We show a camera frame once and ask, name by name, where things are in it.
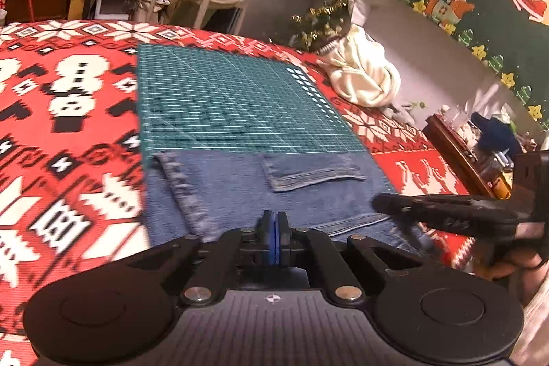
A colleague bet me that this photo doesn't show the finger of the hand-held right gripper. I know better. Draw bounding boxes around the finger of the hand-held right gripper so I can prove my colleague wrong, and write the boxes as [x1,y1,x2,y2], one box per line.
[371,193,521,240]

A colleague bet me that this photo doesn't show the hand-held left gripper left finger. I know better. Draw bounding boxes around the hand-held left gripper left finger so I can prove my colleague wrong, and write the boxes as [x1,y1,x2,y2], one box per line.
[118,210,276,306]

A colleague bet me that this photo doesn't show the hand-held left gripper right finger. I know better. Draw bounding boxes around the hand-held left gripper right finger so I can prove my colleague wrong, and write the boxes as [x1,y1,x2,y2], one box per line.
[277,212,424,307]

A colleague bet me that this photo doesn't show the blue denim jeans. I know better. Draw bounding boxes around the blue denim jeans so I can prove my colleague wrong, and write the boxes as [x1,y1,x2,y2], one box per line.
[143,149,435,260]

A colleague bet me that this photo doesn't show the person's right hand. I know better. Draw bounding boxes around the person's right hand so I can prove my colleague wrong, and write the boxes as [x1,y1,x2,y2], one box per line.
[486,243,549,286]

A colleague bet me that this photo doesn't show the wooden nightstand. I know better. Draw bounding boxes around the wooden nightstand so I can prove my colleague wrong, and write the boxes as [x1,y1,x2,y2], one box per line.
[422,113,514,200]

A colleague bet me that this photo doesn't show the dark blue plush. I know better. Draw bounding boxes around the dark blue plush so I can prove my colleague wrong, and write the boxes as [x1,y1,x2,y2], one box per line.
[471,111,518,155]

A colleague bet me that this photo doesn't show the grey garment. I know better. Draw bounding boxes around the grey garment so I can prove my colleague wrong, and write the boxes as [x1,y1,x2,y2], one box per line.
[384,100,428,125]

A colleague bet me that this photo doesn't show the green cutting mat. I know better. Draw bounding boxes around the green cutting mat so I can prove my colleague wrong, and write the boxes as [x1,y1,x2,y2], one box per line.
[137,44,372,168]

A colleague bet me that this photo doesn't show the white garment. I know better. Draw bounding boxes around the white garment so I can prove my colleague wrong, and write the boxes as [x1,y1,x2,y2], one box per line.
[319,25,402,108]

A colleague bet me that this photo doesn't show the red printed blanket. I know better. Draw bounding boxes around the red printed blanket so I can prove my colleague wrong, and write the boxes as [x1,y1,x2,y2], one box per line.
[0,20,473,366]

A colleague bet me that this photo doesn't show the striped white bag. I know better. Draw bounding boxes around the striped white bag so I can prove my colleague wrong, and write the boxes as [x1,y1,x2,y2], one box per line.
[137,0,171,13]

